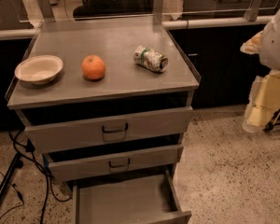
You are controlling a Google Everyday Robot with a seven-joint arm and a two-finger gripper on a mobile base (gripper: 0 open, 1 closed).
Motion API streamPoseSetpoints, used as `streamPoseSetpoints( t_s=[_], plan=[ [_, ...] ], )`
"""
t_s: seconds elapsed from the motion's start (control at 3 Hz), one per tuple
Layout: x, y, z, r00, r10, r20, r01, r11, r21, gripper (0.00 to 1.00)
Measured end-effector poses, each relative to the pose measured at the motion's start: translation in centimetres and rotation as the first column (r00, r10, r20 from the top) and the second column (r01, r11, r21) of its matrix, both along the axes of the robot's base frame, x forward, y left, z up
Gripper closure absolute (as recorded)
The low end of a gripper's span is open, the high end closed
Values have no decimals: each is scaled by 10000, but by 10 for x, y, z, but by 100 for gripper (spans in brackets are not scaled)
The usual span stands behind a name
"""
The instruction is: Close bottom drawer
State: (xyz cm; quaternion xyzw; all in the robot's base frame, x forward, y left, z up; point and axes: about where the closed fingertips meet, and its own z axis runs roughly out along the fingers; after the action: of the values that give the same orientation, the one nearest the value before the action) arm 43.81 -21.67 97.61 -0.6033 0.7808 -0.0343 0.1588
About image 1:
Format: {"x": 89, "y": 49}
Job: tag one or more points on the grey bottom drawer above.
{"x": 137, "y": 197}

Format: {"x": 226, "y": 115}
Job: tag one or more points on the orange fruit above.
{"x": 93, "y": 67}

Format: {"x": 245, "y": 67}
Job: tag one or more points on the white bowl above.
{"x": 39, "y": 70}

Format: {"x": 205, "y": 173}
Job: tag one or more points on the grey drawer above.
{"x": 94, "y": 132}
{"x": 137, "y": 197}
{"x": 115, "y": 163}

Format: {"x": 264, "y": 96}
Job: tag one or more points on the grey top drawer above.
{"x": 94, "y": 132}

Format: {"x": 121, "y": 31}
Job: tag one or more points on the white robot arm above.
{"x": 264, "y": 96}

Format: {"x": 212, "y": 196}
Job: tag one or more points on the grey metal drawer cabinet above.
{"x": 125, "y": 88}

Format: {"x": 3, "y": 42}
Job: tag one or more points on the crushed white green can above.
{"x": 150, "y": 59}

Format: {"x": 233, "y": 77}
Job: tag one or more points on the grey middle drawer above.
{"x": 115, "y": 163}

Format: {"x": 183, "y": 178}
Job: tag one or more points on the white horizontal rail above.
{"x": 170, "y": 25}

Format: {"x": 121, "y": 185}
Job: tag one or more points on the black tripod leg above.
{"x": 15, "y": 163}

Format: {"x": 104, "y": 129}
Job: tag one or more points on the dark seated person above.
{"x": 96, "y": 8}

